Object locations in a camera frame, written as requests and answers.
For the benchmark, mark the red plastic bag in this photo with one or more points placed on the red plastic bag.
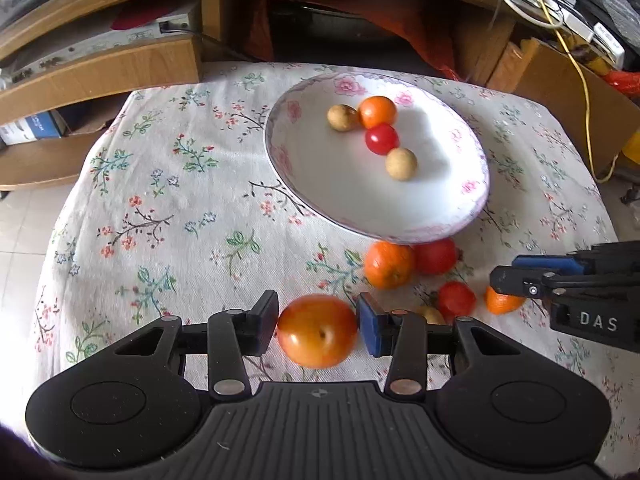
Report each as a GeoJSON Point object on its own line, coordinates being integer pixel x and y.
{"type": "Point", "coordinates": [625, 82]}

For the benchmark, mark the red tomato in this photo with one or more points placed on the red tomato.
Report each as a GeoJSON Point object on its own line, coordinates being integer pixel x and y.
{"type": "Point", "coordinates": [436, 257]}
{"type": "Point", "coordinates": [456, 301]}
{"type": "Point", "coordinates": [382, 139]}

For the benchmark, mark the small mandarin orange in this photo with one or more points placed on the small mandarin orange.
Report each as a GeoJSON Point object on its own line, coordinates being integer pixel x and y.
{"type": "Point", "coordinates": [502, 305]}
{"type": "Point", "coordinates": [389, 265]}

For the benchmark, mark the silver media player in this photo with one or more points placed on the silver media player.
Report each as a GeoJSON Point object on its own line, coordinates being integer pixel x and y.
{"type": "Point", "coordinates": [90, 45]}

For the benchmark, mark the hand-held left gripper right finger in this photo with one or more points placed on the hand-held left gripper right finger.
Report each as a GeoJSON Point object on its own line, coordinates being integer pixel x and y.
{"type": "Point", "coordinates": [372, 328]}

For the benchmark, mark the white router box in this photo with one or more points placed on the white router box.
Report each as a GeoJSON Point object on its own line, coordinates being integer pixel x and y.
{"type": "Point", "coordinates": [609, 40]}

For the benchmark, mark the small brown kiwi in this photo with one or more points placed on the small brown kiwi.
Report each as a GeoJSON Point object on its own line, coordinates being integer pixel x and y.
{"type": "Point", "coordinates": [401, 163]}
{"type": "Point", "coordinates": [431, 316]}
{"type": "Point", "coordinates": [343, 117]}

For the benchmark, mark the white floral porcelain bowl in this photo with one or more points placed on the white floral porcelain bowl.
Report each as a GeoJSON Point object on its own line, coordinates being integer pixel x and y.
{"type": "Point", "coordinates": [350, 195]}

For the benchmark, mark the floral tablecloth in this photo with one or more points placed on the floral tablecloth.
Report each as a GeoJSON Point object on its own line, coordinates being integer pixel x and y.
{"type": "Point", "coordinates": [175, 210]}

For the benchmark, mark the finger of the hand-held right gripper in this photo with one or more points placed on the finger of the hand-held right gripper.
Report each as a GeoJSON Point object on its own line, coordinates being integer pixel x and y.
{"type": "Point", "coordinates": [517, 285]}
{"type": "Point", "coordinates": [545, 264]}

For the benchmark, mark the blue and white box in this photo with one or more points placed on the blue and white box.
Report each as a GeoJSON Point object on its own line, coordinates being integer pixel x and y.
{"type": "Point", "coordinates": [30, 127]}

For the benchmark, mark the yellow container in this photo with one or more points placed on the yellow container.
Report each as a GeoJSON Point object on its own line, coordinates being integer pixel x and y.
{"type": "Point", "coordinates": [632, 150]}

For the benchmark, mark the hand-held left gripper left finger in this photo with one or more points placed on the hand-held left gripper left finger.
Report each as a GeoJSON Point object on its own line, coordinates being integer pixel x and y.
{"type": "Point", "coordinates": [265, 321]}

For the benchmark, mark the large orange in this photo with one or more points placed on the large orange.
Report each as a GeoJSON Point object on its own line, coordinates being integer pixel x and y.
{"type": "Point", "coordinates": [377, 111]}

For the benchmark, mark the large red yellow apple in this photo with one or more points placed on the large red yellow apple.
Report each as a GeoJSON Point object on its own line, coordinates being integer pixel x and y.
{"type": "Point", "coordinates": [317, 331]}

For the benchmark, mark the wooden TV stand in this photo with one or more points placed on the wooden TV stand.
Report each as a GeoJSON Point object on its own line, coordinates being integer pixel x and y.
{"type": "Point", "coordinates": [100, 75]}

